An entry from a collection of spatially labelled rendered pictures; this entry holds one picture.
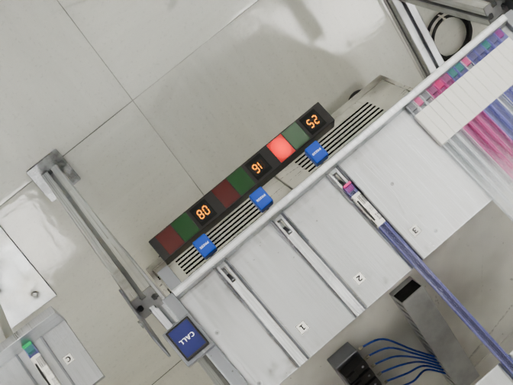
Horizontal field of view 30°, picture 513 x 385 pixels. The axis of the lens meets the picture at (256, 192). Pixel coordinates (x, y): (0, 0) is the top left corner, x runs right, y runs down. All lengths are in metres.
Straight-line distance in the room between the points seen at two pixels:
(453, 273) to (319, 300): 0.45
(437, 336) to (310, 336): 0.42
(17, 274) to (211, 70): 0.61
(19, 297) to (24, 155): 0.32
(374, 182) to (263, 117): 0.79
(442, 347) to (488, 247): 0.21
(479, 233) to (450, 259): 0.07
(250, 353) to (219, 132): 0.86
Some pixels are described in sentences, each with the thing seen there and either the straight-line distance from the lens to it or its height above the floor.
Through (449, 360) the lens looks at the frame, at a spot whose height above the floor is 0.66.
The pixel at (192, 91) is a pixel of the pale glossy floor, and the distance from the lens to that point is 2.11.
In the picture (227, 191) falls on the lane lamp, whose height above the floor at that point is 0.66.
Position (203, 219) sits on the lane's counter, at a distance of 1.45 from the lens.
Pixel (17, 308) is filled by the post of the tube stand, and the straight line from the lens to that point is 2.16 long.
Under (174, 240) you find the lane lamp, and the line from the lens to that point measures 1.45.
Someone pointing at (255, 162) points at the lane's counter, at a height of 0.65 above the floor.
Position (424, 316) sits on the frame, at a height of 0.66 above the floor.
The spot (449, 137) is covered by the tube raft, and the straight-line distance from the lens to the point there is 1.47.
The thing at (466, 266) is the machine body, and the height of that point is 0.62.
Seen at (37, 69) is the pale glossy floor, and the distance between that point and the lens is 2.01.
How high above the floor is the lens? 1.92
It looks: 59 degrees down
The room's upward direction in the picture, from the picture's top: 128 degrees clockwise
